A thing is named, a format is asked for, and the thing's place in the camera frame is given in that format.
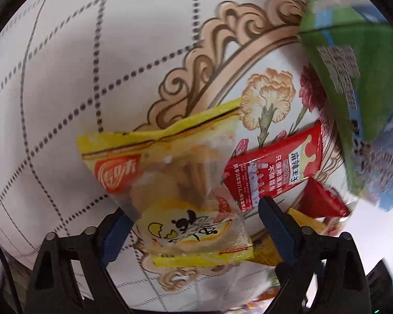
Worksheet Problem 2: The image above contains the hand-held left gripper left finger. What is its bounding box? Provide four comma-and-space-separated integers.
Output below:
25, 208, 135, 314

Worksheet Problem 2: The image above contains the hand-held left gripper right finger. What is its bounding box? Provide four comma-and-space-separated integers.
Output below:
258, 196, 373, 314

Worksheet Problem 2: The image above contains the red triangular snack packet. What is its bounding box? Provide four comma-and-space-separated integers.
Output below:
296, 178, 351, 220

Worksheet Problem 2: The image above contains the yellow snack packet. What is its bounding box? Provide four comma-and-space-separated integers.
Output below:
77, 98, 254, 267

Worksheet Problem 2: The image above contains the green blue milk carton box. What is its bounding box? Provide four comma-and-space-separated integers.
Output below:
298, 0, 393, 212

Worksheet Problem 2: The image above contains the orange snack packet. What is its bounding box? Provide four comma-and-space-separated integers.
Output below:
249, 208, 331, 267

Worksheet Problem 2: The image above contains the red rectangular snack packet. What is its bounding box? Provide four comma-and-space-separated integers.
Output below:
223, 120, 325, 213

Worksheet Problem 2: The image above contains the floral printed tablecloth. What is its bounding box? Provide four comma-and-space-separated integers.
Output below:
0, 0, 357, 313

